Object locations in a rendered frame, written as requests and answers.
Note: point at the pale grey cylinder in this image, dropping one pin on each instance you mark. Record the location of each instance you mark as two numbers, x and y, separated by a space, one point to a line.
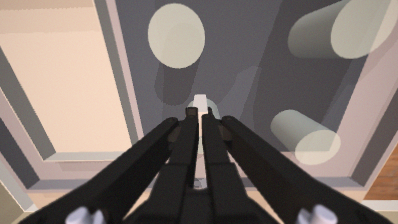
347 29
176 35
310 142
215 113

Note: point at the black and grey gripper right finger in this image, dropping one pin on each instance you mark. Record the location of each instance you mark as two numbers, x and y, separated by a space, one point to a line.
294 195

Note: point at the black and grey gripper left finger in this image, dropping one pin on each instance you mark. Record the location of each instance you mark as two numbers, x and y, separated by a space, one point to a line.
109 196

